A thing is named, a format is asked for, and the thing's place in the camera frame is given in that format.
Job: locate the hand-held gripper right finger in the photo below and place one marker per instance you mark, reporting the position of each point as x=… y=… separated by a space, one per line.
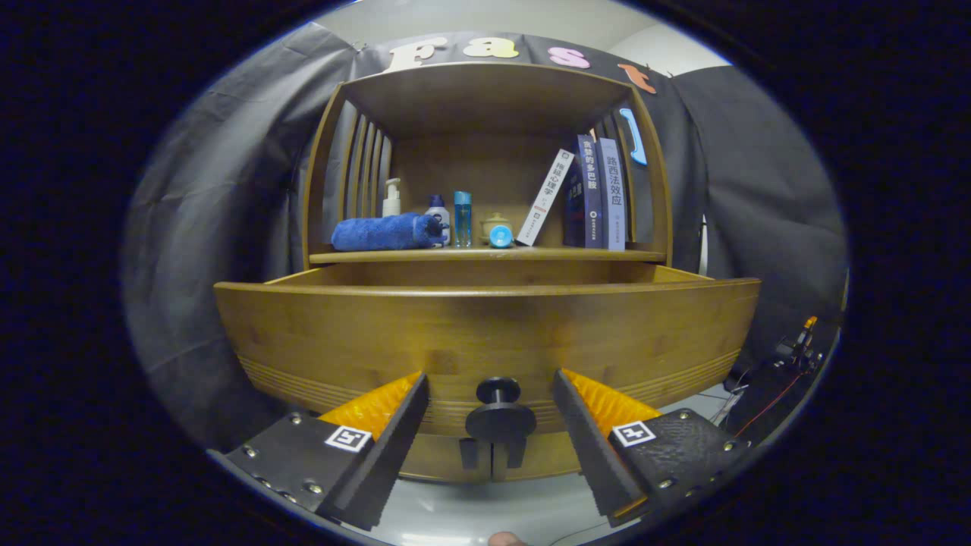
x=592 y=455

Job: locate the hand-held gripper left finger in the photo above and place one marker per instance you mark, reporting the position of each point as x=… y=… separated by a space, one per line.
x=387 y=459

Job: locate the wooden drawer with black knob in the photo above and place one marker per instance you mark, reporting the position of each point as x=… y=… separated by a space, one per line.
x=379 y=326

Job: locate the white and blue tube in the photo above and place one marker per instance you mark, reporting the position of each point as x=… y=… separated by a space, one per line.
x=501 y=236

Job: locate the wooden cabinet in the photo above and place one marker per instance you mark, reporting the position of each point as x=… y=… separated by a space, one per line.
x=485 y=174

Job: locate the black side table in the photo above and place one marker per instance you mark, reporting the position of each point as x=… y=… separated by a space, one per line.
x=766 y=402

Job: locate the blue rolled towel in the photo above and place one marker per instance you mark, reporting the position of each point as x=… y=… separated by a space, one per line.
x=379 y=232

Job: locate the orange and black tool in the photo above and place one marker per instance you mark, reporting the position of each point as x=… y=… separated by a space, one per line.
x=800 y=337

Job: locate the white bottle with blue cap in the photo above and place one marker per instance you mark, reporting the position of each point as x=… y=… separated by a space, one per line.
x=440 y=216

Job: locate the clear blue bottle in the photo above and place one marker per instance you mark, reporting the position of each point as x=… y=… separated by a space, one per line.
x=463 y=220

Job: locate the beige lidded cup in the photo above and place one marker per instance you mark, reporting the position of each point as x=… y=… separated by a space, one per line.
x=493 y=221

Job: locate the white pump bottle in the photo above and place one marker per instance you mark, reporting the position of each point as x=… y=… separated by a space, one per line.
x=391 y=205

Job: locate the white book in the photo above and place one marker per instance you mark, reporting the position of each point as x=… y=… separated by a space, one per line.
x=546 y=197

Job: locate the dark blue book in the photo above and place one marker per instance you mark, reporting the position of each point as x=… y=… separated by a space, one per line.
x=590 y=189

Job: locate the pale grey-blue book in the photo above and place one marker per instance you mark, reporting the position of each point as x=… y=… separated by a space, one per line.
x=613 y=189

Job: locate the black backdrop cloth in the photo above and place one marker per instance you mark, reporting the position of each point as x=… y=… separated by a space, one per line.
x=212 y=227

